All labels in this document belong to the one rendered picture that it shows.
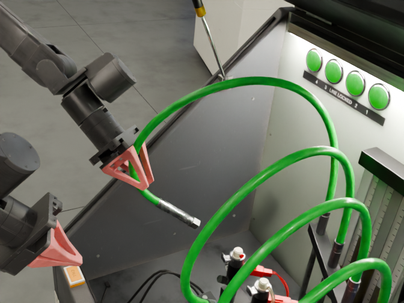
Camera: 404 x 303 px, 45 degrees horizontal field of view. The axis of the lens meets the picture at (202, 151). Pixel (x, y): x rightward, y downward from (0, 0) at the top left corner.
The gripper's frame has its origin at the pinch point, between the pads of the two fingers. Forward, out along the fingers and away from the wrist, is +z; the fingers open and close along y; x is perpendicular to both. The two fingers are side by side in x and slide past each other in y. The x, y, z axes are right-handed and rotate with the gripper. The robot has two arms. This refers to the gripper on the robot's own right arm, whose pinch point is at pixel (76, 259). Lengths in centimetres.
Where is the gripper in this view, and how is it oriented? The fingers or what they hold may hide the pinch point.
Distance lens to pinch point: 72.2
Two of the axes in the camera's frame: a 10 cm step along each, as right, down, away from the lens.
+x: -2.3, -5.4, 8.1
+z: 6.3, 5.5, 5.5
